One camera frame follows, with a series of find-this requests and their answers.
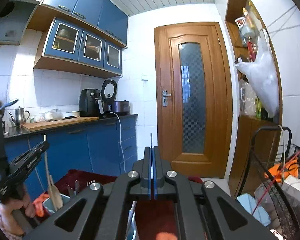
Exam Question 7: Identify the blue lower kitchen cabinets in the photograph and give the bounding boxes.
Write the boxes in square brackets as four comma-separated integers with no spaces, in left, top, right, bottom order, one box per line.
[5,114,138,182]

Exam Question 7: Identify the beige plastic spoon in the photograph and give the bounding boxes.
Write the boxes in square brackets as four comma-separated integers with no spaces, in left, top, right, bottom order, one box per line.
[43,134,64,212]

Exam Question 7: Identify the white power cable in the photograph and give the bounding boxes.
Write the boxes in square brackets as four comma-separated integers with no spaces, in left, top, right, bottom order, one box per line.
[104,110,127,174]

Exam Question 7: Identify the person left hand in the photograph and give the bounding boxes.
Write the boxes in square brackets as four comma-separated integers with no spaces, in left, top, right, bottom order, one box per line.
[0,192,36,239]

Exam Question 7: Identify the wooden shelf cabinet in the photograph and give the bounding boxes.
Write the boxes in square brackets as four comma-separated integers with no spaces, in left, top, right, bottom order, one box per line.
[225,0,282,197]

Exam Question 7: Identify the steel table knife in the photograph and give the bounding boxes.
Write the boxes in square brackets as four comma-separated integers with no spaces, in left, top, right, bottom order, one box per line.
[150,133,153,156]

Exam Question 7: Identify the red floral fleece blanket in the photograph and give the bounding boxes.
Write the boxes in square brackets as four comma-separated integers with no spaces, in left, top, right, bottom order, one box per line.
[32,169,206,240]

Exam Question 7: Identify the grey range hood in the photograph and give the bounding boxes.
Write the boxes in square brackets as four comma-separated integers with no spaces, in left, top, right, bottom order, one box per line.
[0,0,41,45]

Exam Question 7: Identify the black air fryer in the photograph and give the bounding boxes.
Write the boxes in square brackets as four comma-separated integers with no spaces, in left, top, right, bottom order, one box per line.
[79,89,104,119]

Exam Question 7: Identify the wooden cutting board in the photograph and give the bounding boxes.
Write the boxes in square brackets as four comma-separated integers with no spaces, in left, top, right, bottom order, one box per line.
[22,117,99,132]

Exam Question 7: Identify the blue upper wall cabinets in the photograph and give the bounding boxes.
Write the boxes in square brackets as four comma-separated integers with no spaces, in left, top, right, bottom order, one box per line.
[28,0,128,79]

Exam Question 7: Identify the black wire rack cart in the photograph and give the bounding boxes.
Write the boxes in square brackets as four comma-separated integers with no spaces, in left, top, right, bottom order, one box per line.
[236,126,300,240]

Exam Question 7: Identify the steel kettle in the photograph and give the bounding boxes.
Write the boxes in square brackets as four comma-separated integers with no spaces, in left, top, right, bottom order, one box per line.
[9,106,30,127]

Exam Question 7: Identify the silver door handle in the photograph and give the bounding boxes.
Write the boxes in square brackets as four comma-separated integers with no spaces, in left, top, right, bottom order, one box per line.
[162,90,172,107]

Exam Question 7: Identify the steel fork long handle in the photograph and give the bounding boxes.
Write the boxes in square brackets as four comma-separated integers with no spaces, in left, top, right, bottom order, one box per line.
[86,180,95,186]

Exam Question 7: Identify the white plastic bag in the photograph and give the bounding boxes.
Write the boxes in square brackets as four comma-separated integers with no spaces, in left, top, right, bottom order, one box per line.
[235,29,280,118]

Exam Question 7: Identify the wooden door with glass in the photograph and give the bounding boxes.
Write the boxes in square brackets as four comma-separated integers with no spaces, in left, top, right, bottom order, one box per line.
[154,22,232,178]

